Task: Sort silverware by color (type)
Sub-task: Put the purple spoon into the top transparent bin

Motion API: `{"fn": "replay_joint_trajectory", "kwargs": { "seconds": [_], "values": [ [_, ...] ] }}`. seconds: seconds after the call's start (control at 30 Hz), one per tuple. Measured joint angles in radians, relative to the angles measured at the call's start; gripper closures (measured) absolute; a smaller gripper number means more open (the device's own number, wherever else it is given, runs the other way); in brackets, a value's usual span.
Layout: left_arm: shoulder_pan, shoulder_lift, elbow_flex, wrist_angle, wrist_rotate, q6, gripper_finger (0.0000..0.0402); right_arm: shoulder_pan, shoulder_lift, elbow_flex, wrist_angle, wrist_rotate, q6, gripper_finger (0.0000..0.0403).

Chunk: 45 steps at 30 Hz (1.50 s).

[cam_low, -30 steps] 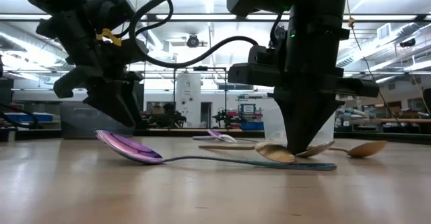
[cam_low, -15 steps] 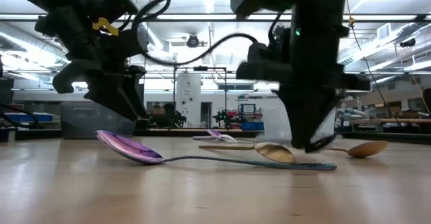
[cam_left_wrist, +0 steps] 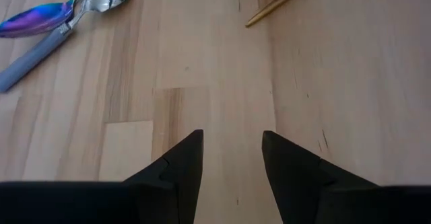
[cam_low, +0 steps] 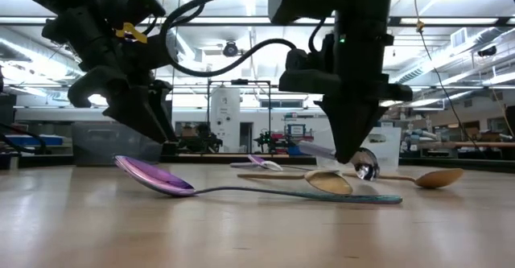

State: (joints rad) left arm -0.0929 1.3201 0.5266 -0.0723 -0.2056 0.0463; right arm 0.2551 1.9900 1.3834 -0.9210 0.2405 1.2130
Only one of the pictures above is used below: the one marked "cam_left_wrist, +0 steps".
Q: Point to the iridescent purple teal spoon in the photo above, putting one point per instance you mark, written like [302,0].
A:
[37,19]

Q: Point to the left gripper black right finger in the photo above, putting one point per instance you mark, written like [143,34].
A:
[303,190]

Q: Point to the gold spoon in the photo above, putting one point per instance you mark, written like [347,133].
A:
[269,10]

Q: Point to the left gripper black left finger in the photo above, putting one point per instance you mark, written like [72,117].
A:
[168,190]

